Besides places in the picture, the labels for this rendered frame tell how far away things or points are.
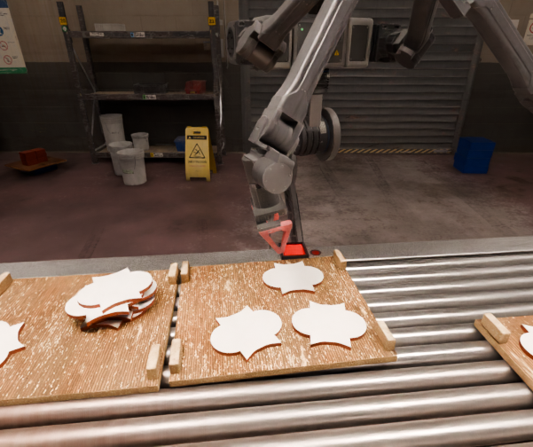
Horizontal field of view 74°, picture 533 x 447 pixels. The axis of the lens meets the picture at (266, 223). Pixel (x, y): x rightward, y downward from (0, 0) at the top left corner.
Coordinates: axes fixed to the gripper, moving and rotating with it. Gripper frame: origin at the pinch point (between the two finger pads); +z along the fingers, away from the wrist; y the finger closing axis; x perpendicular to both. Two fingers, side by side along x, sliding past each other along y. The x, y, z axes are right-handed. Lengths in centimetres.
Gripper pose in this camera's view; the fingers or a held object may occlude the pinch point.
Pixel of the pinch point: (276, 239)
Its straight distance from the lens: 78.9
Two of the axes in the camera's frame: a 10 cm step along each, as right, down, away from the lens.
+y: 1.5, 4.3, -8.9
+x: 9.6, -2.6, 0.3
